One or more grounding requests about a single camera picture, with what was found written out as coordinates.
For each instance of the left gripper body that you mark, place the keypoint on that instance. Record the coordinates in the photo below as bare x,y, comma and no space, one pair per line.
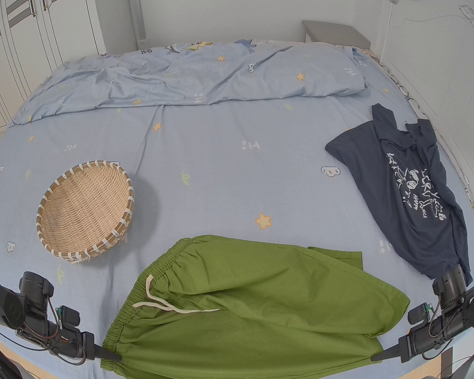
75,344

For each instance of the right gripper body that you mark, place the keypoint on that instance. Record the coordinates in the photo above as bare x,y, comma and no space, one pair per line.
418,342

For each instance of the green shorts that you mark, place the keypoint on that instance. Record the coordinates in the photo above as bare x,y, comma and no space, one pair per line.
241,310

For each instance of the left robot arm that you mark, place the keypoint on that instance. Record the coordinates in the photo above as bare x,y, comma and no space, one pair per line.
12,310

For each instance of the round woven basket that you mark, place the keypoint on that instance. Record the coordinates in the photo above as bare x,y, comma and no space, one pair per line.
83,211

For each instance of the dark blue T-shirt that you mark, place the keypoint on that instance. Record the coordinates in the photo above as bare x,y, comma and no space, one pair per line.
359,152

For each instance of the pale blue quilt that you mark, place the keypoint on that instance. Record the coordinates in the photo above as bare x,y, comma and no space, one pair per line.
181,81

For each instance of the white wardrobe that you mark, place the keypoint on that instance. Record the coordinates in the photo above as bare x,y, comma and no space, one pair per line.
23,34

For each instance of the grey bedside table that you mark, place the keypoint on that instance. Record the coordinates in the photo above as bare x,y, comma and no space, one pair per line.
331,34

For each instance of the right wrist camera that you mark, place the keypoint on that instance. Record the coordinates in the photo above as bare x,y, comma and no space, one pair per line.
418,315

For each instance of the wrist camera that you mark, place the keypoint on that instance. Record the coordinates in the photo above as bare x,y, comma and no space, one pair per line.
418,315
69,316

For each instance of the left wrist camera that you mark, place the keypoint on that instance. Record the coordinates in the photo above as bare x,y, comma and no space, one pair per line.
69,316

